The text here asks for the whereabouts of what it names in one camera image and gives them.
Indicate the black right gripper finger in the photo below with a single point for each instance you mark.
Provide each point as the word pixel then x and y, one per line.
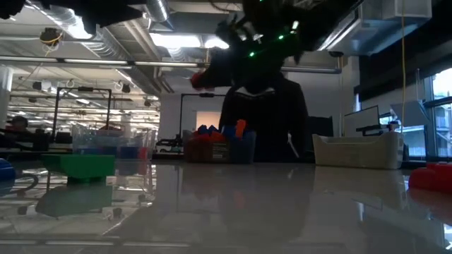
pixel 226 75

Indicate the red small brick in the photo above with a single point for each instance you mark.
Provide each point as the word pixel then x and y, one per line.
pixel 196 80
pixel 142 153
pixel 432 176

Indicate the blue medium brick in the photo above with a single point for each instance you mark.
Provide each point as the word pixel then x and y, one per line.
pixel 229 132

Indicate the blue small brick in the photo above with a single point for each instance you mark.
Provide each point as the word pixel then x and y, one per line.
pixel 128 152
pixel 102 151

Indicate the green medium brick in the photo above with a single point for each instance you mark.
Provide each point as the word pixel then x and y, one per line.
pixel 79 166

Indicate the blue sloped brick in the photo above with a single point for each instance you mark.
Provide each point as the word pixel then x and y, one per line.
pixel 6 169

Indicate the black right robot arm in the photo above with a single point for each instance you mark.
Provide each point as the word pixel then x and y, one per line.
pixel 335 14

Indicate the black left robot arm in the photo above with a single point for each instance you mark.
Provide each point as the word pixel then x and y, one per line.
pixel 10 7

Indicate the silver ceiling pipe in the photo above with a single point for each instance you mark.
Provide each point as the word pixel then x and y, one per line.
pixel 106 63

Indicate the ceiling light panel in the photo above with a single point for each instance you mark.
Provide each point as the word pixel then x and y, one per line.
pixel 176 39

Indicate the person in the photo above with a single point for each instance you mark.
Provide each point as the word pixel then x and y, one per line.
pixel 17 123
pixel 265 123

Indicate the dark grey plastic bin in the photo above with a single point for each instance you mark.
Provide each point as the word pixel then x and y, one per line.
pixel 219 153

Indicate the black cabinet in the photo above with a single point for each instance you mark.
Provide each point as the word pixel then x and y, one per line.
pixel 321 132

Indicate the white board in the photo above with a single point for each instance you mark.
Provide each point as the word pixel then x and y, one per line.
pixel 360 121

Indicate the clear plastic bin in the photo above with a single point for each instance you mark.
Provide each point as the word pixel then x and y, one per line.
pixel 106 141

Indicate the white plastic bin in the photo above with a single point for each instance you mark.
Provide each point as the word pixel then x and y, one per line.
pixel 356 151

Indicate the grey angled board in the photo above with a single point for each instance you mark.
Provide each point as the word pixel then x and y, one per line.
pixel 411 114

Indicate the black gantry frame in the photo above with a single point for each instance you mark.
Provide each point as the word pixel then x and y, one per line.
pixel 203 94
pixel 84 89

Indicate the silver ribbed ceiling duct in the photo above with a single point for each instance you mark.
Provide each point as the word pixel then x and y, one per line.
pixel 116 53

